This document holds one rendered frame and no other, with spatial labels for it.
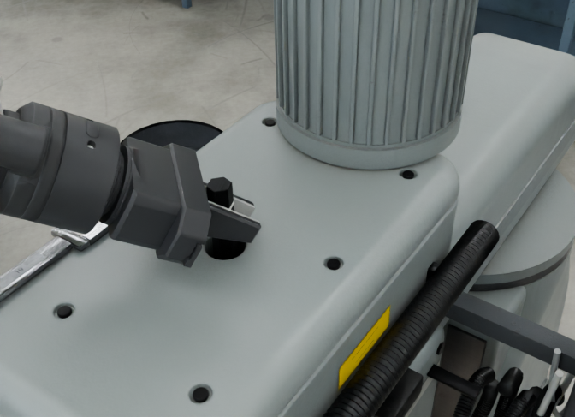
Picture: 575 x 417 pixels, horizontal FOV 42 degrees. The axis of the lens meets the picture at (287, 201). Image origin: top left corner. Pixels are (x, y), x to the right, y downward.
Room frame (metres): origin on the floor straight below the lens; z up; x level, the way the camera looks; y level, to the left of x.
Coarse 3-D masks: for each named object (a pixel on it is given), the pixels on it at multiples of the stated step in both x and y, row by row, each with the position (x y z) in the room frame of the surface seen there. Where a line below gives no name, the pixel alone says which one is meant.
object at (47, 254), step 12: (96, 228) 0.52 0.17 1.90; (108, 228) 0.52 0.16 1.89; (60, 240) 0.50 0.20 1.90; (72, 240) 0.50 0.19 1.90; (84, 240) 0.50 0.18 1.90; (96, 240) 0.51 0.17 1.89; (36, 252) 0.49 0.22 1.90; (48, 252) 0.49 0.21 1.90; (60, 252) 0.49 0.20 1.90; (24, 264) 0.47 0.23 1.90; (36, 264) 0.47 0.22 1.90; (48, 264) 0.48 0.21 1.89; (12, 276) 0.46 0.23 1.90; (24, 276) 0.46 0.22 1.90; (0, 288) 0.44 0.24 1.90; (12, 288) 0.44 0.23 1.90; (0, 300) 0.43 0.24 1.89
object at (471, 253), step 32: (480, 224) 0.62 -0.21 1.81; (448, 256) 0.57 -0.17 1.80; (480, 256) 0.58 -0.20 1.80; (448, 288) 0.52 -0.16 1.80; (416, 320) 0.48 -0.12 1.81; (384, 352) 0.44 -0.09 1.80; (416, 352) 0.45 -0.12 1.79; (352, 384) 0.41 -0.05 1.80; (384, 384) 0.41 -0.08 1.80; (352, 416) 0.38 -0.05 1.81
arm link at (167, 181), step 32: (96, 128) 0.48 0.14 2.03; (64, 160) 0.44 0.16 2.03; (96, 160) 0.45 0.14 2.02; (128, 160) 0.47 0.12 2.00; (160, 160) 0.50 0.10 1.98; (192, 160) 0.52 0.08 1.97; (64, 192) 0.43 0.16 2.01; (96, 192) 0.44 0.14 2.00; (128, 192) 0.45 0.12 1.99; (160, 192) 0.46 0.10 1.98; (192, 192) 0.47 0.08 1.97; (64, 224) 0.43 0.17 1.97; (96, 224) 0.44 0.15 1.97; (128, 224) 0.44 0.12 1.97; (160, 224) 0.44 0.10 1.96; (192, 224) 0.44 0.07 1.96; (160, 256) 0.44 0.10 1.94; (192, 256) 0.43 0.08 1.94
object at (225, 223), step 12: (216, 204) 0.49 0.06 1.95; (216, 216) 0.48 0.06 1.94; (228, 216) 0.48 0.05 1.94; (240, 216) 0.49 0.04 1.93; (216, 228) 0.48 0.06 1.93; (228, 228) 0.48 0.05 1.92; (240, 228) 0.48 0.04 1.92; (252, 228) 0.49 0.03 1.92; (240, 240) 0.48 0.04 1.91; (252, 240) 0.49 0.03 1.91
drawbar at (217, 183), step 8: (208, 184) 0.50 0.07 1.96; (216, 184) 0.50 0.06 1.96; (224, 184) 0.50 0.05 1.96; (208, 192) 0.49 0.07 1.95; (216, 192) 0.49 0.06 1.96; (224, 192) 0.49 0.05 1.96; (232, 192) 0.50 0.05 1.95; (216, 200) 0.49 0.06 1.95; (224, 200) 0.49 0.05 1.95; (232, 200) 0.50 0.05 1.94; (232, 208) 0.50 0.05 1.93; (216, 240) 0.49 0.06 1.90; (224, 240) 0.49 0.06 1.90; (216, 248) 0.49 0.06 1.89; (224, 248) 0.49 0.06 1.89; (232, 248) 0.49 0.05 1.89; (216, 256) 0.49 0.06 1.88; (224, 256) 0.49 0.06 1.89; (232, 256) 0.49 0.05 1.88
